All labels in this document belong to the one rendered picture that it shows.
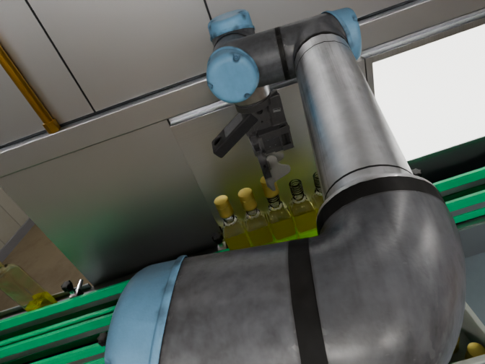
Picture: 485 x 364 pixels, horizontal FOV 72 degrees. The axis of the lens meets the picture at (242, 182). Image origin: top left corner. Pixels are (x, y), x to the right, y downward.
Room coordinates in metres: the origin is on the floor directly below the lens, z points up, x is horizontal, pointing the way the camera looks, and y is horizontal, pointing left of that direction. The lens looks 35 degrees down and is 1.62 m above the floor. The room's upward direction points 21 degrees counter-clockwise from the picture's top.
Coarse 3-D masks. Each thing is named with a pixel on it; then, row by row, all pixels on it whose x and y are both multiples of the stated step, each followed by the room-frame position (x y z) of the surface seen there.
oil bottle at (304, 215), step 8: (304, 200) 0.59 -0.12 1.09; (296, 208) 0.59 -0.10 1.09; (304, 208) 0.58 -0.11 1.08; (312, 208) 0.58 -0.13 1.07; (296, 216) 0.58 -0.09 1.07; (304, 216) 0.58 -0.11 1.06; (312, 216) 0.58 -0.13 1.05; (296, 224) 0.58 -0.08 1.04; (304, 224) 0.58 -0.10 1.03; (312, 224) 0.58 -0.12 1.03; (304, 232) 0.58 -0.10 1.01; (312, 232) 0.58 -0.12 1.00
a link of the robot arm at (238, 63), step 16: (272, 32) 0.49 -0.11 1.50; (224, 48) 0.49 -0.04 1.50; (240, 48) 0.48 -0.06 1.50; (256, 48) 0.48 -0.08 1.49; (272, 48) 0.47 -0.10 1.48; (208, 64) 0.49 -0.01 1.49; (224, 64) 0.46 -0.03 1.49; (240, 64) 0.46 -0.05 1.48; (256, 64) 0.47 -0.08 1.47; (272, 64) 0.46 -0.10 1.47; (208, 80) 0.47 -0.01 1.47; (224, 80) 0.46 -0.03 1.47; (240, 80) 0.46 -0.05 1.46; (256, 80) 0.46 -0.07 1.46; (272, 80) 0.47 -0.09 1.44; (224, 96) 0.47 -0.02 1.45; (240, 96) 0.46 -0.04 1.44
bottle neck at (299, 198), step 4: (292, 180) 0.62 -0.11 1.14; (296, 180) 0.61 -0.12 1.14; (292, 184) 0.61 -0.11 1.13; (296, 184) 0.62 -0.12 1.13; (300, 184) 0.59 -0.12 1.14; (292, 188) 0.60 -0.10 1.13; (296, 188) 0.59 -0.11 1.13; (300, 188) 0.59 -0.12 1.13; (292, 192) 0.60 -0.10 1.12; (296, 192) 0.59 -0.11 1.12; (300, 192) 0.59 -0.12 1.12; (292, 196) 0.60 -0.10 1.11; (296, 196) 0.59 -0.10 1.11; (300, 196) 0.59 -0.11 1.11; (304, 196) 0.60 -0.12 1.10; (296, 200) 0.60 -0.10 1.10; (300, 200) 0.59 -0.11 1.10
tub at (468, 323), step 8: (464, 312) 0.35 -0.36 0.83; (472, 312) 0.34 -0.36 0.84; (464, 320) 0.35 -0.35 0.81; (472, 320) 0.33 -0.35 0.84; (464, 328) 0.34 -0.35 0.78; (472, 328) 0.32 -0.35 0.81; (480, 328) 0.31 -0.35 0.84; (464, 336) 0.33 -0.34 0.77; (472, 336) 0.32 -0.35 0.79; (480, 336) 0.30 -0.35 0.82; (464, 344) 0.32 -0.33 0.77; (456, 352) 0.31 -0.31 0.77; (464, 352) 0.30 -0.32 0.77; (456, 360) 0.29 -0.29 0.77; (464, 360) 0.26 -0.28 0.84; (472, 360) 0.26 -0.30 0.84; (480, 360) 0.25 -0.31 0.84
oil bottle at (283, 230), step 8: (280, 200) 0.63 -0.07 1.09; (280, 208) 0.60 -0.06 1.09; (288, 208) 0.60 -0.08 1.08; (272, 216) 0.59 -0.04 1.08; (280, 216) 0.59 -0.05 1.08; (288, 216) 0.58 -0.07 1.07; (272, 224) 0.59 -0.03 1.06; (280, 224) 0.58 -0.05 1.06; (288, 224) 0.58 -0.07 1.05; (280, 232) 0.58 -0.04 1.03; (288, 232) 0.58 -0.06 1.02; (296, 232) 0.59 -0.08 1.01; (280, 240) 0.59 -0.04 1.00; (288, 240) 0.58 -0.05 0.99
